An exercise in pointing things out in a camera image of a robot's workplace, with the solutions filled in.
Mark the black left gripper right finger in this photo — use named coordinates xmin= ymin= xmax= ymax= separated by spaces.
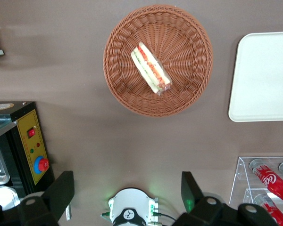
xmin=172 ymin=171 xmax=278 ymax=226

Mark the round brown wicker basket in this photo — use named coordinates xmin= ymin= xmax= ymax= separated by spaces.
xmin=103 ymin=4 xmax=214 ymax=118

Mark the clear acrylic bottle rack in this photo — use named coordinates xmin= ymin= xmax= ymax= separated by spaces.
xmin=229 ymin=156 xmax=283 ymax=226

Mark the black appliance yellow control panel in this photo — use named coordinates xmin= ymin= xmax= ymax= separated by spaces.
xmin=0 ymin=101 xmax=55 ymax=200

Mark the black cable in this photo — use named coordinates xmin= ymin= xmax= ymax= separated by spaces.
xmin=153 ymin=212 xmax=178 ymax=222

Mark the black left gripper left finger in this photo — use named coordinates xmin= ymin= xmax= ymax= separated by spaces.
xmin=0 ymin=170 xmax=75 ymax=226

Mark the cream plastic tray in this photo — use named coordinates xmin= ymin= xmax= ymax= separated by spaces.
xmin=228 ymin=31 xmax=283 ymax=122

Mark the triangle sandwich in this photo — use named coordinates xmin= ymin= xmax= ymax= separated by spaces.
xmin=130 ymin=41 xmax=172 ymax=96

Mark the small metal bracket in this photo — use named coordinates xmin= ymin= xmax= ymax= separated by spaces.
xmin=65 ymin=203 xmax=73 ymax=221

